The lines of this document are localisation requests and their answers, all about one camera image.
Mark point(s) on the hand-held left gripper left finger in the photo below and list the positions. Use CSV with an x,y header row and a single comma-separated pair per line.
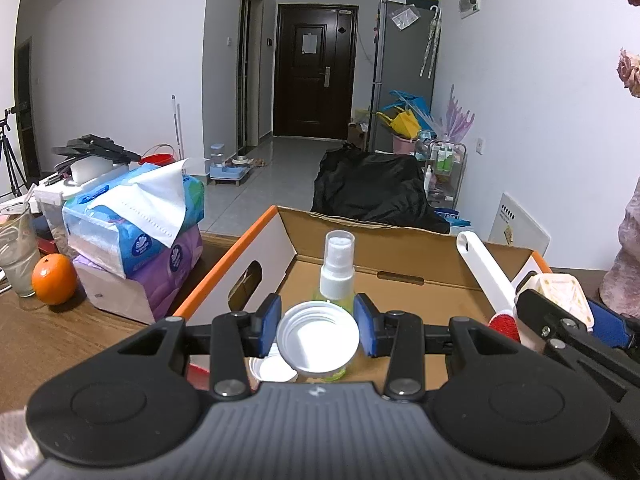
x,y
268,325

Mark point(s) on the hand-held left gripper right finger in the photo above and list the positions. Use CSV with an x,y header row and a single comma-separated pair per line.
x,y
367,327

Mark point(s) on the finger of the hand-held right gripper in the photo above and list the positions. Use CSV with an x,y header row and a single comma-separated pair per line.
x,y
610,322
537,310

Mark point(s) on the cream plastic case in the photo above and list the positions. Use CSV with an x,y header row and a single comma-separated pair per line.
x,y
560,292

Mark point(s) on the small white lid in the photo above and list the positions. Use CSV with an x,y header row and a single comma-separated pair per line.
x,y
272,370

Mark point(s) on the white ridged plastic jar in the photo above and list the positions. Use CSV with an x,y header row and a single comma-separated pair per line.
x,y
317,340

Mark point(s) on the white lint brush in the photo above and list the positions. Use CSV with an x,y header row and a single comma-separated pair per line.
x,y
487,280

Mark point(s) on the orange-edged cardboard box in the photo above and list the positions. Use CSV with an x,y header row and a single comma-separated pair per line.
x,y
400,250

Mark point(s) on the pink textured vase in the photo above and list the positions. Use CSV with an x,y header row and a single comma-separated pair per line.
x,y
625,260

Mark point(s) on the white flat panel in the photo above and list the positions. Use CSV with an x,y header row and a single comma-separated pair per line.
x,y
520,230

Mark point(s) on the purple tissue pack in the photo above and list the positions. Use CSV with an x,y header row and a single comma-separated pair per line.
x,y
165,280

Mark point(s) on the black cloth cover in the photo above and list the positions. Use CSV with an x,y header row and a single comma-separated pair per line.
x,y
375,190

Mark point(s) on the blue pet water feeder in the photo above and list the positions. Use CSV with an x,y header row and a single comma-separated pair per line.
x,y
227,167

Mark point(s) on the metal trolley cart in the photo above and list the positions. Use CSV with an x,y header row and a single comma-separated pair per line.
x,y
445,170

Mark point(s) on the blue tissue pack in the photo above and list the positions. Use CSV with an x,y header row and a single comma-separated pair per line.
x,y
135,210

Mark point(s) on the pink bucket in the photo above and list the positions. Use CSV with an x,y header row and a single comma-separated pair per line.
x,y
402,144

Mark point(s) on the red bucket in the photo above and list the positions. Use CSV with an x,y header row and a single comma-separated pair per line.
x,y
157,157

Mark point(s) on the purple wing decoration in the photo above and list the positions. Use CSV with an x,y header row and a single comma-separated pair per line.
x,y
457,120

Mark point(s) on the yellow bag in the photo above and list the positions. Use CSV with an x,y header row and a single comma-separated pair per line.
x,y
400,122

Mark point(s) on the orange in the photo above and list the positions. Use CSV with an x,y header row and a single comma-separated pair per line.
x,y
54,279

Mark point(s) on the white mop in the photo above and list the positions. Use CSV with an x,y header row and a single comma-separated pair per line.
x,y
177,125

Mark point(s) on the blue bag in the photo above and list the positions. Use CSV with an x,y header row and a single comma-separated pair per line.
x,y
407,102

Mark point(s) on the white cylinder container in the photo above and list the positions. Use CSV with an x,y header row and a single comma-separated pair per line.
x,y
90,170

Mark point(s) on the clear food container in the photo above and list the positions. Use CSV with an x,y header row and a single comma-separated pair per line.
x,y
52,215

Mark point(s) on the black folded device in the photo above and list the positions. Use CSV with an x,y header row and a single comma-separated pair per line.
x,y
95,147

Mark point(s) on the bunch of dried pink roses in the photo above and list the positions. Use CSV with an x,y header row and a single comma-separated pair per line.
x,y
631,72

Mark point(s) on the grey refrigerator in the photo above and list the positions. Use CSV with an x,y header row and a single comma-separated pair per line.
x,y
402,75

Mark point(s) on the metal framed glass door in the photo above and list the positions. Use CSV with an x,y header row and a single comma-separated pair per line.
x,y
250,70

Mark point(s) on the dark wooden door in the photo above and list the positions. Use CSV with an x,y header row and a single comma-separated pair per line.
x,y
315,70

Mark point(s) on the glass cup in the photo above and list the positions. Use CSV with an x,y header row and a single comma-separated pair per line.
x,y
17,260

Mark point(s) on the white paper sheet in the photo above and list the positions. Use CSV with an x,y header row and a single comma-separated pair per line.
x,y
310,42

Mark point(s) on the folded white umbrella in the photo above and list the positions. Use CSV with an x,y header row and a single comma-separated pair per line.
x,y
432,40

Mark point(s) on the black tripod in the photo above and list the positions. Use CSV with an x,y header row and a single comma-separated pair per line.
x,y
7,155

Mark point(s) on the clear plastic bag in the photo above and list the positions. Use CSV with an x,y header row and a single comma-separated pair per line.
x,y
405,17

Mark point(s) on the wall socket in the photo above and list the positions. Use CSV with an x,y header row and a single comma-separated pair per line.
x,y
481,146

